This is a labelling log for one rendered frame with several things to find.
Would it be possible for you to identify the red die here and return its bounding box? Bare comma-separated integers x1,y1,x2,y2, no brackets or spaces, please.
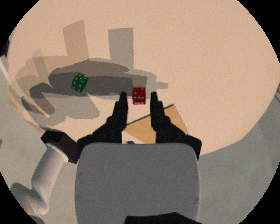
132,88,146,105

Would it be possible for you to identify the tan mat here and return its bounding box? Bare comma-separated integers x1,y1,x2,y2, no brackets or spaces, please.
125,104,188,144

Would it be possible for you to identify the green die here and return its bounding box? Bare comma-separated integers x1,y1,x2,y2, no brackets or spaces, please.
71,74,88,93

